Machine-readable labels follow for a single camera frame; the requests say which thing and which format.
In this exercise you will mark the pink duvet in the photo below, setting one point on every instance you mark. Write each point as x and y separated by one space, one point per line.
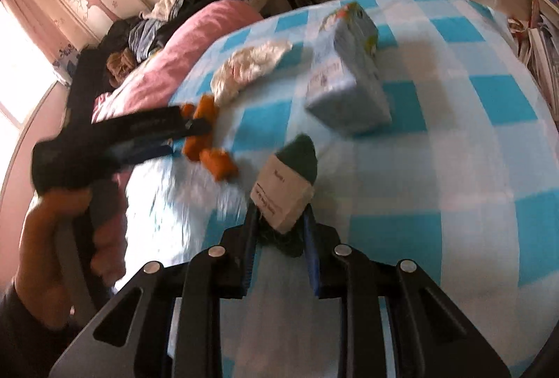
174 50

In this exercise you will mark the white bookshelf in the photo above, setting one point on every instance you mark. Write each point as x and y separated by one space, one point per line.
546 41

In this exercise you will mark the window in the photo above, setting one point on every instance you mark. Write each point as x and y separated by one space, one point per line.
22 63

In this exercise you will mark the brown garment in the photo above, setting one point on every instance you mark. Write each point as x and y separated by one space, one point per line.
122 65

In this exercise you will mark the light blue milk carton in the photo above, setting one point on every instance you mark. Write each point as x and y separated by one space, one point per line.
345 89

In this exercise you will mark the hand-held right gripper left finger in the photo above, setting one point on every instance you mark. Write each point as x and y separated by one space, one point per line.
249 255

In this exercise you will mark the orange peel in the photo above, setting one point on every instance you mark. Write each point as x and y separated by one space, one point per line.
218 161

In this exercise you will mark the tote bag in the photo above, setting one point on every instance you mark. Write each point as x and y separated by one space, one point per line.
519 32

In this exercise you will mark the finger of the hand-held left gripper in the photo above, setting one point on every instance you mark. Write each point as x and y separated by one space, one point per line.
148 124
146 151

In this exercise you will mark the blue denim garment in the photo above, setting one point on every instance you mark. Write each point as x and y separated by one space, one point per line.
146 35

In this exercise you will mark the white tissue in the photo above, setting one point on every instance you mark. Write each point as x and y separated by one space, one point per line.
249 63

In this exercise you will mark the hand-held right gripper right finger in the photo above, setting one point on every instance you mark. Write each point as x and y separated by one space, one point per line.
312 255

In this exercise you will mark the white shirt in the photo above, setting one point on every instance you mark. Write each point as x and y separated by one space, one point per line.
163 6

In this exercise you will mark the person's left hand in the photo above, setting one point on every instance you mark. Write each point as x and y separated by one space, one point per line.
37 264

